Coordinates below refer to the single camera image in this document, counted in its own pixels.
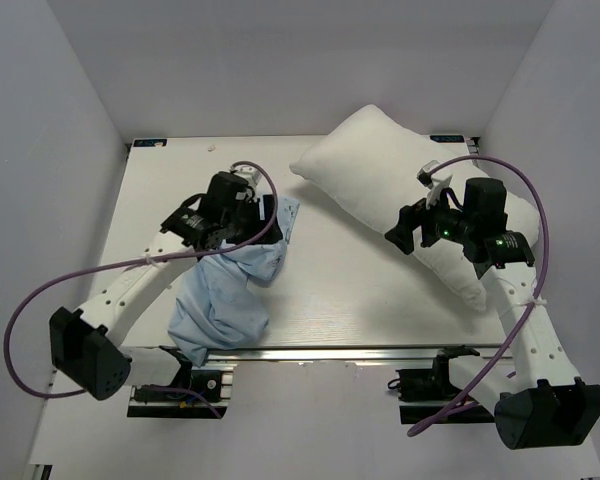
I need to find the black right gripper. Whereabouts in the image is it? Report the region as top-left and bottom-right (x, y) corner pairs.
(384, 183), (474, 255)

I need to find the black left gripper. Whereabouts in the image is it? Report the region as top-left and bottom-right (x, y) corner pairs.
(223, 195), (283, 246)

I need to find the white pillow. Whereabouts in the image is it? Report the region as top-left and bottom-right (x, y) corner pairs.
(289, 105), (540, 312)

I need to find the light blue pillowcase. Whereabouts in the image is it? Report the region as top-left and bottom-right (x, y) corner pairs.
(168, 197), (300, 367)

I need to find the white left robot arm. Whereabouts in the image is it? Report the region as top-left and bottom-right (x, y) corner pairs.
(49, 161), (278, 401)

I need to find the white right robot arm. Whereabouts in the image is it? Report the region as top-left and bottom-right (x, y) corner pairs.
(385, 174), (600, 450)

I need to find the right blue corner label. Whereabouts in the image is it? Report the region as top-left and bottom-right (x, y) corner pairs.
(429, 135), (465, 144)

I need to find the blue corner label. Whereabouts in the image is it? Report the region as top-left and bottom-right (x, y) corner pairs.
(132, 138), (167, 148)
(429, 135), (465, 144)

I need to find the left blue corner label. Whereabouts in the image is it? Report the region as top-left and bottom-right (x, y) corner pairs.
(132, 138), (167, 148)

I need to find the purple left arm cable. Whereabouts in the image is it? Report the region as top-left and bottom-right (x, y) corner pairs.
(2, 160), (279, 400)

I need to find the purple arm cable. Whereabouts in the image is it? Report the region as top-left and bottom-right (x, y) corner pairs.
(406, 154), (551, 439)
(2, 160), (279, 400)

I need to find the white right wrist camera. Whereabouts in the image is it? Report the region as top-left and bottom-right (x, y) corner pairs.
(417, 161), (452, 209)

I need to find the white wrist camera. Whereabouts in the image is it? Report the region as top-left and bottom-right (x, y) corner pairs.
(417, 161), (452, 209)
(229, 165), (262, 189)

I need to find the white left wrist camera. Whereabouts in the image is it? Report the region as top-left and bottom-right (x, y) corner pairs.
(229, 165), (262, 189)

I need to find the aluminium table front rail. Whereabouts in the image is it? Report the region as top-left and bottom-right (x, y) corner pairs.
(119, 343), (519, 365)

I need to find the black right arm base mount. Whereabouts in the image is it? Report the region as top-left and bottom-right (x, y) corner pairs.
(387, 346), (479, 425)

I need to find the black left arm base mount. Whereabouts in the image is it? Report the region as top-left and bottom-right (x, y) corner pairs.
(127, 362), (235, 420)

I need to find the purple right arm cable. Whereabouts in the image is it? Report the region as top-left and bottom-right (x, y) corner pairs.
(406, 154), (551, 439)

